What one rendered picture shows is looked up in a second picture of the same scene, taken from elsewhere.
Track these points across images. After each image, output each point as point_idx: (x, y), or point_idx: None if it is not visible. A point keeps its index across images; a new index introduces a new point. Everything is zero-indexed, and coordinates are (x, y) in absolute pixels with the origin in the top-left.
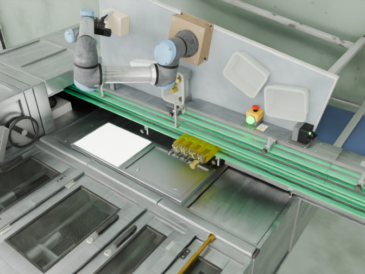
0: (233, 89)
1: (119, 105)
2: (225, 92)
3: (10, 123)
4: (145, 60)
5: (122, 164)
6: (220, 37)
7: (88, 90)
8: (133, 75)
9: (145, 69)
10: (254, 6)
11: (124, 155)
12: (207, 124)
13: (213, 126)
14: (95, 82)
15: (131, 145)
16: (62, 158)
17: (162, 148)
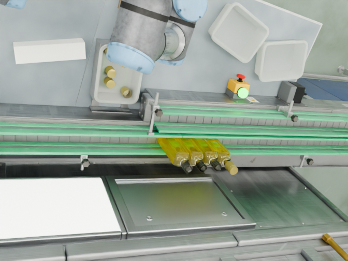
0: (205, 60)
1: (16, 134)
2: (191, 67)
3: None
4: (42, 41)
5: (121, 223)
6: None
7: (151, 71)
8: (173, 40)
9: (173, 31)
10: None
11: (99, 211)
12: (206, 112)
13: (215, 112)
14: (160, 54)
15: (84, 194)
16: None
17: (128, 178)
